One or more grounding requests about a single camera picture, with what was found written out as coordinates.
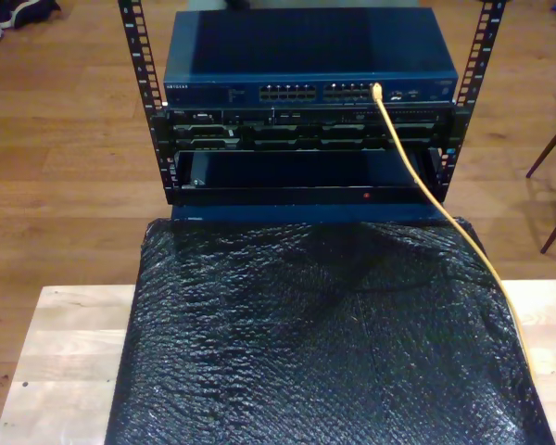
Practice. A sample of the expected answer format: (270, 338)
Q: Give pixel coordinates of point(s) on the blue network switch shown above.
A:
(306, 46)

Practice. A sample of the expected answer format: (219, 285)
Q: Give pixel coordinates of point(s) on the black rack server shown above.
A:
(282, 134)

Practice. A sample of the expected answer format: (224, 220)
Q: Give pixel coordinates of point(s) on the black rack frame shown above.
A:
(139, 55)

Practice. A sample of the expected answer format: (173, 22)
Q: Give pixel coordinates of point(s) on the black bubble mat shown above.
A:
(282, 347)

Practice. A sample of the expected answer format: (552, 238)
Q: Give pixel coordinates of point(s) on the dark sneaker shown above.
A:
(28, 14)

